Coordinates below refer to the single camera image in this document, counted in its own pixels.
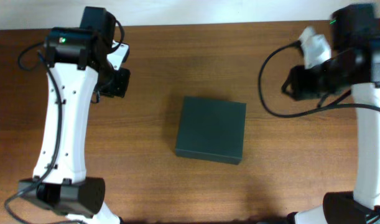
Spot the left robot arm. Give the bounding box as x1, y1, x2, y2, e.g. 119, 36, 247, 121
17, 6, 131, 223

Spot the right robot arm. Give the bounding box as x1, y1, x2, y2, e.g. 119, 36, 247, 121
282, 4, 380, 223

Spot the dark green box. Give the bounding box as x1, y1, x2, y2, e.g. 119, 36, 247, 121
175, 96, 246, 165

